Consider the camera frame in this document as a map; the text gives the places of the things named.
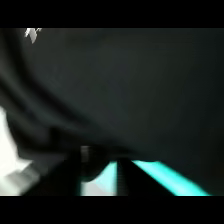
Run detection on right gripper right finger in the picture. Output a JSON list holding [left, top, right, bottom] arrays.
[[116, 159, 175, 197]]

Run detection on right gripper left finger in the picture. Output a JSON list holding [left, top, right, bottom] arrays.
[[29, 149, 82, 197]]

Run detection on black garment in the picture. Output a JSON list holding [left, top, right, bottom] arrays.
[[0, 28, 224, 197]]

